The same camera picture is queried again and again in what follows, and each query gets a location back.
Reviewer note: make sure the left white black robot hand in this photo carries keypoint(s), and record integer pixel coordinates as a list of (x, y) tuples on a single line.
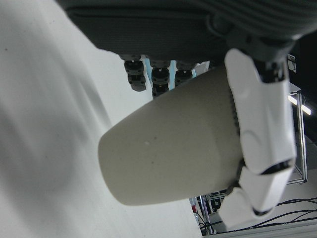
[(161, 29)]

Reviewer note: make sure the beige cup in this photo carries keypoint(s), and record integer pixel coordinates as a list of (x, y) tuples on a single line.
[(161, 148)]

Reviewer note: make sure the fluorescent light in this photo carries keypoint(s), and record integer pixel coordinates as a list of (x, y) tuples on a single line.
[(306, 109)]

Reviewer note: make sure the aluminium profile leg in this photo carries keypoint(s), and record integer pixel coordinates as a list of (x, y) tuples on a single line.
[(205, 213)]

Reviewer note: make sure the aluminium frame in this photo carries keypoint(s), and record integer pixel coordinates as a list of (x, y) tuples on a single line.
[(301, 148)]

